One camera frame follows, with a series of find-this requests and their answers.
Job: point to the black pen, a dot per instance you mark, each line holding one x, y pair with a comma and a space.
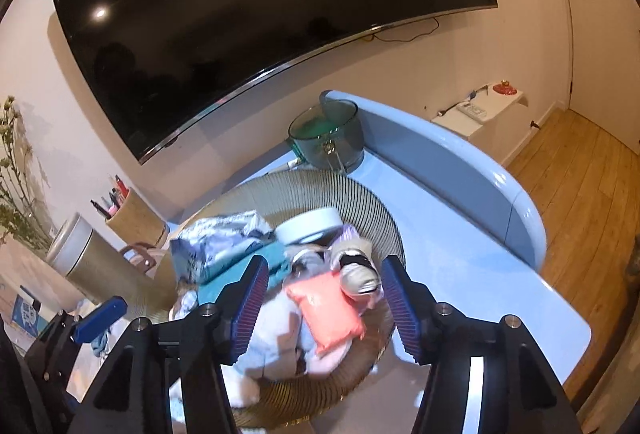
100, 209

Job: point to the gold ribbed round basket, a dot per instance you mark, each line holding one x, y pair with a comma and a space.
320, 189

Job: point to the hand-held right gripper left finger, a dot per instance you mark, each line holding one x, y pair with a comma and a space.
250, 309

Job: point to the teal flat packet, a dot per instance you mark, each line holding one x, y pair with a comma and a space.
215, 284

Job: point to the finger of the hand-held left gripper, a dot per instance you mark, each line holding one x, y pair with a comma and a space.
100, 319

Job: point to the grey glass bowl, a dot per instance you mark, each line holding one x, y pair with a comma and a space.
345, 139

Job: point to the wooden pen holder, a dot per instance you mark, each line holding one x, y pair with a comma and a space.
137, 219

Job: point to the white round tape roll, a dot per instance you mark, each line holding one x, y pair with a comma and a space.
310, 221

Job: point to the gold canister with white lid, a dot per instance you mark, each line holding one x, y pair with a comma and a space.
95, 264

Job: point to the red small dish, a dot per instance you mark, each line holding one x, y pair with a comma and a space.
504, 88

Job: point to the silver blue foil packet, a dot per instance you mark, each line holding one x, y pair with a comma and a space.
215, 239

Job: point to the coral pink soft pouch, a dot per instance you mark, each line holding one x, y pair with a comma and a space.
325, 314

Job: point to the white remote control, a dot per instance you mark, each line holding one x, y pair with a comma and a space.
472, 110

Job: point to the white low shelf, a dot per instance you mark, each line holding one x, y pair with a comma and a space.
465, 124

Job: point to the blue grey plush toy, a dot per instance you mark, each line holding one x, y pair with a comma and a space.
280, 334

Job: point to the black wall television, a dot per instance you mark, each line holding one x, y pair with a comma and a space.
250, 14

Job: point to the red pen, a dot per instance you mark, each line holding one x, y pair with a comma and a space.
121, 188

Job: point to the dried yellow flowers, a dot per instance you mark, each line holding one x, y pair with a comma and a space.
9, 105

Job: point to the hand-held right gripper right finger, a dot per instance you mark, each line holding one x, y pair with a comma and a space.
400, 309

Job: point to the blue white printed box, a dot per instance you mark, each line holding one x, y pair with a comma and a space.
25, 314

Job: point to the brown wooden curved object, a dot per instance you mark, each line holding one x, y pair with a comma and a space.
145, 246

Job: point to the beige black striped soft item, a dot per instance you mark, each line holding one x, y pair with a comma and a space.
355, 276

